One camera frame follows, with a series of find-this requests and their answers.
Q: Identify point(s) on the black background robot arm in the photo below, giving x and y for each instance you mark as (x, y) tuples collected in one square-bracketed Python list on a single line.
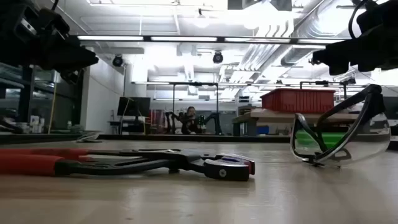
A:
[(170, 121), (214, 119)]

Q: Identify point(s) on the black round track light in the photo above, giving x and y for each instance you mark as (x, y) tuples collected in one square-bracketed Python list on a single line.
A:
[(218, 58), (117, 61)]

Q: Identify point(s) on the green plastic bin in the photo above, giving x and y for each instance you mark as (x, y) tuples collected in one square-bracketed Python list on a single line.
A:
[(335, 137)]

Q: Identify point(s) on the LED light bar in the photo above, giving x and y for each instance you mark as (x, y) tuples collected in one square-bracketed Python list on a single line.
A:
[(183, 39)]

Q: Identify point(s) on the blue box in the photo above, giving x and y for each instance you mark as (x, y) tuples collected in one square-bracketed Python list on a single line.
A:
[(262, 130)]

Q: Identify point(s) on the black background rig frame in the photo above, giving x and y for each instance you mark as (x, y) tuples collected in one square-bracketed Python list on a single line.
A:
[(192, 83)]

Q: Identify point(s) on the red storage bin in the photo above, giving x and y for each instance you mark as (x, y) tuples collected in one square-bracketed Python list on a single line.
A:
[(295, 101)]

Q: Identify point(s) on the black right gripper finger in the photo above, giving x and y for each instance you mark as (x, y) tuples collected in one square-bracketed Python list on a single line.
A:
[(339, 57)]

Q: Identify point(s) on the black computer monitor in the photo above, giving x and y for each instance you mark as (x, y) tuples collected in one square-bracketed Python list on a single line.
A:
[(133, 106)]

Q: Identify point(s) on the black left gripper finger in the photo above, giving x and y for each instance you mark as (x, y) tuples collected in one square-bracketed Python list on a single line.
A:
[(71, 76), (74, 57)]

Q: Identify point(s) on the wooden workbench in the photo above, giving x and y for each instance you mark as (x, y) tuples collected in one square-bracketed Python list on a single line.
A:
[(270, 115)]

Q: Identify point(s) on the white container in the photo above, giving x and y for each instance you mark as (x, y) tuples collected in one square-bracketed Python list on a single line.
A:
[(34, 123), (42, 124)]

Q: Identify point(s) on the clear safety glasses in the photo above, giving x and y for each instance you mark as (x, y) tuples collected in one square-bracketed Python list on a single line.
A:
[(373, 102)]

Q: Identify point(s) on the person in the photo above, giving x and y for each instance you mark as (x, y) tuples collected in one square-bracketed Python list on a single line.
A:
[(190, 121)]

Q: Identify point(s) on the black table frame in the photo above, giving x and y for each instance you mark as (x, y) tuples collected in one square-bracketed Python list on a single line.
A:
[(186, 137)]

